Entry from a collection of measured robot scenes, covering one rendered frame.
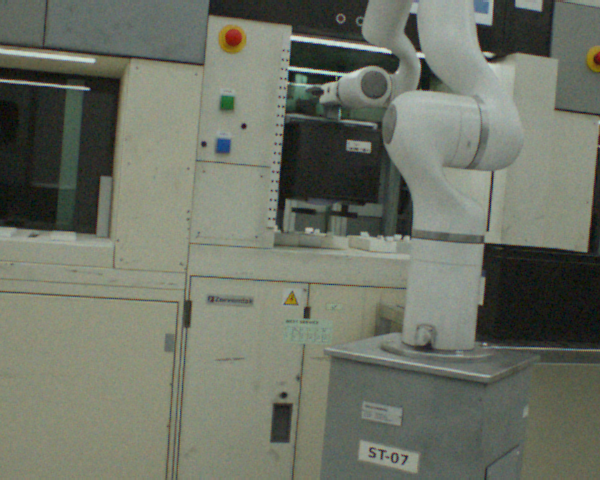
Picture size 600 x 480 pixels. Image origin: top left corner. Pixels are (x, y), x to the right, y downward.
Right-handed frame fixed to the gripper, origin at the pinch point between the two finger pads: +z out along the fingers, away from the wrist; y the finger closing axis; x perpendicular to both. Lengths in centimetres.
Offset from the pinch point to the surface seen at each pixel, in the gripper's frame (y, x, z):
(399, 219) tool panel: 51, -30, 80
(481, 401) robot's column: -1, -53, -97
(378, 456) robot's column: -12, -65, -86
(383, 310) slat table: 12, -50, -17
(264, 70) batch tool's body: -19.8, 3.4, -9.3
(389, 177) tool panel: 44, -16, 75
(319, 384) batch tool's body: 0, -70, -10
